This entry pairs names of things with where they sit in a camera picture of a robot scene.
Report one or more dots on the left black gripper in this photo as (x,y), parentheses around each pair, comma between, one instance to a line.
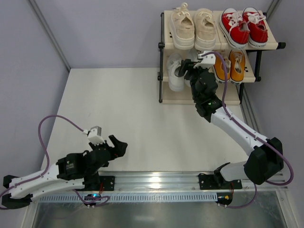
(108,149)

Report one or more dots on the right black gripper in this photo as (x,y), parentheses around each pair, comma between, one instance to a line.
(192,70)

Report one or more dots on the beige lace sneaker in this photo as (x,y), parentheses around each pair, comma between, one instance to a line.
(205,29)
(181,27)

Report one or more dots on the red canvas sneaker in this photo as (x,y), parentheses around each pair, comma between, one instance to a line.
(234,28)
(258,35)

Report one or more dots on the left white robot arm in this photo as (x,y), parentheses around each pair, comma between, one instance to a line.
(76,171)

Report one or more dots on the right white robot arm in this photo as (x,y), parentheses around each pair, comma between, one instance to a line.
(264,155)

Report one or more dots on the beige three-tier shoe shelf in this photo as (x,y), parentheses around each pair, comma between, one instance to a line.
(233,96)

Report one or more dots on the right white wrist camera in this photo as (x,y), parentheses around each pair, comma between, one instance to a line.
(206,59)

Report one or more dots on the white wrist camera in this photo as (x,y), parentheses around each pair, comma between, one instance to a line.
(206,59)
(94,135)

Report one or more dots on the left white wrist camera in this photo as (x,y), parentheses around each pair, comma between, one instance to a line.
(94,135)

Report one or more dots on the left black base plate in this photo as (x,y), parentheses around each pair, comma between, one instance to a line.
(106,183)

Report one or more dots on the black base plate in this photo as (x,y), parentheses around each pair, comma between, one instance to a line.
(206,181)
(106,183)

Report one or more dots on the aluminium mounting rail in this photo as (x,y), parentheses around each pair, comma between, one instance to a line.
(175,181)

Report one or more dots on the slotted cable duct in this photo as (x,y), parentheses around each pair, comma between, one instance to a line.
(139,197)

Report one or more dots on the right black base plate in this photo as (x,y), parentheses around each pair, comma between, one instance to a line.
(206,181)

